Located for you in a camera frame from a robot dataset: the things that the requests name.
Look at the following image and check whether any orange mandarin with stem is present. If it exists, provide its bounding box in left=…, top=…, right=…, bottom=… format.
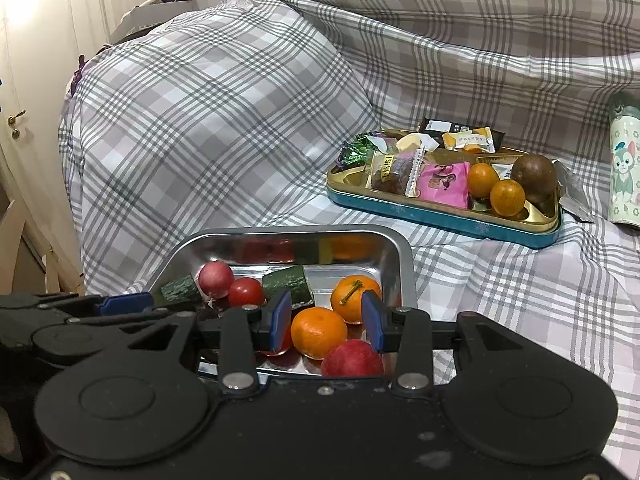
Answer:
left=330, top=275, right=382, bottom=325

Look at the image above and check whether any pink red radish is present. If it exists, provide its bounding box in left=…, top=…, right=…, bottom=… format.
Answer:
left=321, top=338, right=385, bottom=378
left=198, top=261, right=236, bottom=300

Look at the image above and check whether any pink snack packet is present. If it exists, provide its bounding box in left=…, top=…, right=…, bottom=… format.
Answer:
left=416, top=161, right=473, bottom=208

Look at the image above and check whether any green foil candy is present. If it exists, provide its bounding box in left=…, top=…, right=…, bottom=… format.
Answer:
left=336, top=134, right=381, bottom=168

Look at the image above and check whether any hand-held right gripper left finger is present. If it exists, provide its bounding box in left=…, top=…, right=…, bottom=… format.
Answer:
left=107, top=289, right=293, bottom=392

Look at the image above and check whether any blue tin tray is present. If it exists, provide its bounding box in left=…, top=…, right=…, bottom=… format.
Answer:
left=326, top=132, right=562, bottom=250

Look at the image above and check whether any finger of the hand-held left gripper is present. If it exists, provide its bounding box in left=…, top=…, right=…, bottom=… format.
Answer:
left=65, top=305, right=197, bottom=333
left=97, top=292, right=154, bottom=317

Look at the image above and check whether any wooden furniture frame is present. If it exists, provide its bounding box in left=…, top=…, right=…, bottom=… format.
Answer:
left=0, top=200, right=85, bottom=297

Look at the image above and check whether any yellow pastry packet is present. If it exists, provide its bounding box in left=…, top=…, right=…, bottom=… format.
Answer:
left=442, top=127, right=506, bottom=153

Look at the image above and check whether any stainless steel tray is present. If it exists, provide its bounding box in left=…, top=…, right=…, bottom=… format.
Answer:
left=150, top=226, right=416, bottom=381

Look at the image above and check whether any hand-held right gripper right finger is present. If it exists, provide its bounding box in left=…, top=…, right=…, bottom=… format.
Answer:
left=361, top=290, right=546, bottom=393

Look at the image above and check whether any cardboard box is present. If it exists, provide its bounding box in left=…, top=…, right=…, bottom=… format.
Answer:
left=109, top=2, right=196, bottom=43

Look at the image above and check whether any cream door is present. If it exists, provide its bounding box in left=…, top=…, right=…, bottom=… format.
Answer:
left=0, top=0, right=68, bottom=211

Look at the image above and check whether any cucumber piece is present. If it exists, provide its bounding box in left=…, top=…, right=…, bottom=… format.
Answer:
left=261, top=264, right=315, bottom=310
left=159, top=274, right=201, bottom=305

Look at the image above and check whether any round brown fruit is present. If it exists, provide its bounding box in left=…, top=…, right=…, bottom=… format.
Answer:
left=511, top=154, right=558, bottom=203

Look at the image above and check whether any small orange kumquat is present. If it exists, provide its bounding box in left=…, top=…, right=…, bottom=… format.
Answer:
left=490, top=180, right=527, bottom=218
left=467, top=162, right=501, bottom=199

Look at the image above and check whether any cream candy wrapper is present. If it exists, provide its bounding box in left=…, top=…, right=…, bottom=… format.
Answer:
left=395, top=132, right=426, bottom=153

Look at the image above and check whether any white snack packet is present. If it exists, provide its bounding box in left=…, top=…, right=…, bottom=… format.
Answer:
left=487, top=157, right=521, bottom=178

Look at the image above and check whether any black snack packet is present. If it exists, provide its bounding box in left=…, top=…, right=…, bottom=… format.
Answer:
left=419, top=117, right=473, bottom=136

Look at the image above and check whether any cartoon print thermos bottle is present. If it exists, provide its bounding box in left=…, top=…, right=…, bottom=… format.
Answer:
left=607, top=92, right=640, bottom=233

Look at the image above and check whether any red tomato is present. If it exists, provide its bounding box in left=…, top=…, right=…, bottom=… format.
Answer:
left=228, top=277, right=266, bottom=307
left=256, top=332, right=296, bottom=358

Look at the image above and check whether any silver foil packet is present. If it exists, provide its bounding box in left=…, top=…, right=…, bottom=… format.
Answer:
left=552, top=160, right=596, bottom=223

